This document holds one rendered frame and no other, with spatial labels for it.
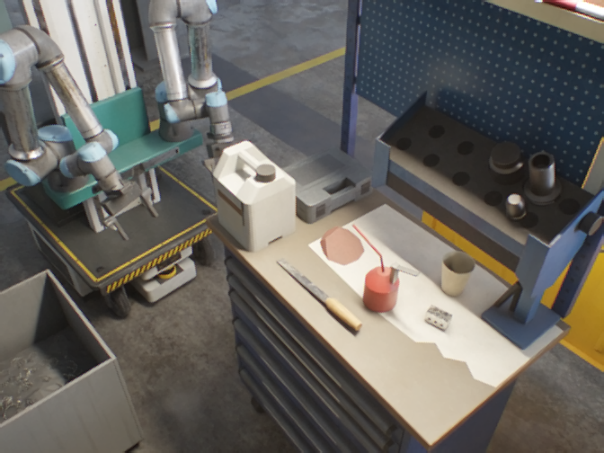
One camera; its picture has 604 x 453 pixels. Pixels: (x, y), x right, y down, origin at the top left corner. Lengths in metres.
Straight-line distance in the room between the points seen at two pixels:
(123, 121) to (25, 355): 0.99
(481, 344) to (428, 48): 0.73
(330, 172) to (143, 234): 1.17
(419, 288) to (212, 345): 1.29
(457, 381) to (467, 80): 0.70
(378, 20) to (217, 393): 1.57
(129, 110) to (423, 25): 1.39
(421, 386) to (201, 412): 1.26
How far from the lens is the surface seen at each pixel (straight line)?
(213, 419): 2.39
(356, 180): 1.73
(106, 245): 2.67
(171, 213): 2.76
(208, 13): 2.25
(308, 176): 1.74
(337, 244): 1.57
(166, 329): 2.69
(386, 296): 1.41
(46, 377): 2.27
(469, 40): 1.42
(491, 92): 1.42
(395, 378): 1.34
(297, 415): 1.87
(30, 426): 1.96
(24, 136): 2.11
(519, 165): 1.31
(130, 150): 2.50
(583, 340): 2.55
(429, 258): 1.61
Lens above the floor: 2.05
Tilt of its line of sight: 41 degrees down
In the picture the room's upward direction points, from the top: straight up
